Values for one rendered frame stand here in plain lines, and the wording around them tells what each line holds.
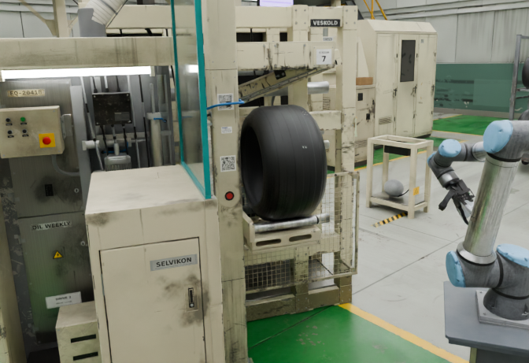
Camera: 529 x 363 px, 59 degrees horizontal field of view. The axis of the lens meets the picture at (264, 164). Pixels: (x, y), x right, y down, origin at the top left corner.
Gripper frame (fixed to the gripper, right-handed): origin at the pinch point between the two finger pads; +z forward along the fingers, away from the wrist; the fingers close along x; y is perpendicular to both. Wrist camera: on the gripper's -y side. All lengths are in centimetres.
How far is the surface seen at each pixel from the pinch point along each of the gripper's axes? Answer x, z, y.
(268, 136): -44, -60, -71
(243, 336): 25, 3, -124
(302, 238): 1, -24, -76
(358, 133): 409, -287, 60
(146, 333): -76, 11, -133
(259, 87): -17, -109, -64
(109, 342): -79, 10, -144
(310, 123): -37, -62, -50
